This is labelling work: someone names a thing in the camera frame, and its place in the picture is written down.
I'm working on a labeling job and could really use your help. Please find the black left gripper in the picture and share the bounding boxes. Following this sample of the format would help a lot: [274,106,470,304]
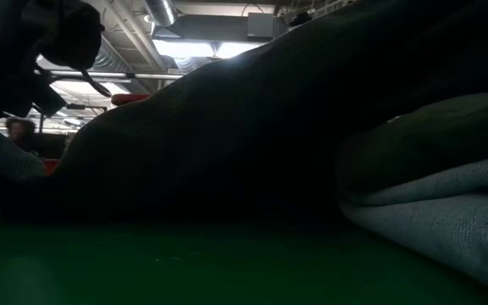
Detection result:
[0,0,106,123]

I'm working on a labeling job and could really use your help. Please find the black garment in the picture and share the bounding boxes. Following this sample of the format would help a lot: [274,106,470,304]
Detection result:
[0,0,488,225]

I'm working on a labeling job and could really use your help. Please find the low red bin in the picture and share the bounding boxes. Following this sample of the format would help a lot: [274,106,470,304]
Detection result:
[42,158,62,176]

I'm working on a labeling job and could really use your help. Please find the red plastic laundry bin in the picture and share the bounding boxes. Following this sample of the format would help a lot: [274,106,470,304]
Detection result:
[110,93,152,107]

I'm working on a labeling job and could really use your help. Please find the long LED light bar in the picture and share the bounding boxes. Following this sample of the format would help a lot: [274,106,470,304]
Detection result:
[48,69,185,81]

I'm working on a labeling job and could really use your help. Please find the black metal stand frame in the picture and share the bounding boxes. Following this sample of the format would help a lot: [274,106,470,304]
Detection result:
[38,103,109,133]

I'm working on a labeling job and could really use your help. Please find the dark left gripper cable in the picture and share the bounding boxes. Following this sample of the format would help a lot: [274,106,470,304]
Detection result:
[78,67,113,99]

